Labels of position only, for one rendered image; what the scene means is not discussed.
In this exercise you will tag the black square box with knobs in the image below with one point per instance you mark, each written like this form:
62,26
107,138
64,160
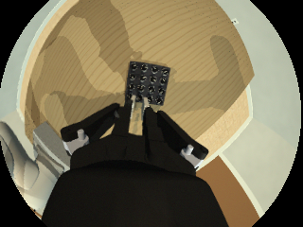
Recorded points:
152,84

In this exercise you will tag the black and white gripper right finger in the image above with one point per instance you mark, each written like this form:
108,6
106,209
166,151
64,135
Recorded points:
175,137

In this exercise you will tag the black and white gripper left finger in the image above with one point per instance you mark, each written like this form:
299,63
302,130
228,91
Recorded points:
94,126

